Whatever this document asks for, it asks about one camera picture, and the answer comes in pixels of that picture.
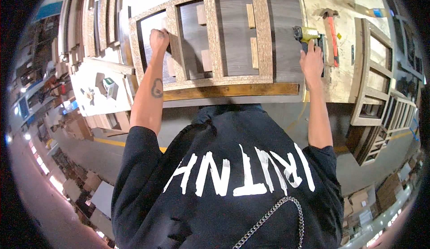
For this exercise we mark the person's left hand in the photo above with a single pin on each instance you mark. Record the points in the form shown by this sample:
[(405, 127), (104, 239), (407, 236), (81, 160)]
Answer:
[(159, 40)]

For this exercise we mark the brown wooden strip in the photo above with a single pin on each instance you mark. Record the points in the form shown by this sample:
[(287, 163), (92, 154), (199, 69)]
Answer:
[(231, 90)]

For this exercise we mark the yellow pneumatic nail gun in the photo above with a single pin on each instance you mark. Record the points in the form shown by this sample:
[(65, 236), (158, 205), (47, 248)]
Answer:
[(307, 36)]

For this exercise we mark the grey wood-grain panel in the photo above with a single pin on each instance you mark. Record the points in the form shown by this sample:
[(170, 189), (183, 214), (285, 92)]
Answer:
[(278, 31)]

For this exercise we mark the small wooden block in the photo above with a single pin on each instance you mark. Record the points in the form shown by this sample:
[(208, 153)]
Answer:
[(171, 67), (250, 15), (254, 52), (206, 60), (201, 14)]

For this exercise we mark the person's left fingers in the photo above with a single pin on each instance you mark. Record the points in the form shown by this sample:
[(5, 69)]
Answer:
[(161, 31)]

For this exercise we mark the person's right hand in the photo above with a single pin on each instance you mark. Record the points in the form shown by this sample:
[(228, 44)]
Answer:
[(312, 64)]

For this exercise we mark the person's right fingers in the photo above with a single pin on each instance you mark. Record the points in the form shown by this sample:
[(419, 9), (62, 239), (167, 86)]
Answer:
[(308, 49)]

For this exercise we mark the person's body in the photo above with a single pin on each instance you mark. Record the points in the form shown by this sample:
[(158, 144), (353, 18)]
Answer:
[(228, 182)]

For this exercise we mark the stack of wooden frames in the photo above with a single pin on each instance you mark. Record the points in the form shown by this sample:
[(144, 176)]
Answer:
[(379, 88)]

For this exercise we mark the particle board frame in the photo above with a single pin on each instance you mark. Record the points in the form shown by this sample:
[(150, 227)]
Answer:
[(215, 47)]

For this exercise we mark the small green white box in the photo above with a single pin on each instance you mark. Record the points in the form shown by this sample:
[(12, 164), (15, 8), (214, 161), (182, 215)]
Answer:
[(109, 85)]

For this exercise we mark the row of stacked wood panels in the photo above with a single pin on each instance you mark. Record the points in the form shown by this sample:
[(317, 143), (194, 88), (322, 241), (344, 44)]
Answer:
[(90, 24)]

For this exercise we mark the white side table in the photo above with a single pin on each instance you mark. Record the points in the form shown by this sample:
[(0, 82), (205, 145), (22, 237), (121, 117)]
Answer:
[(100, 88)]

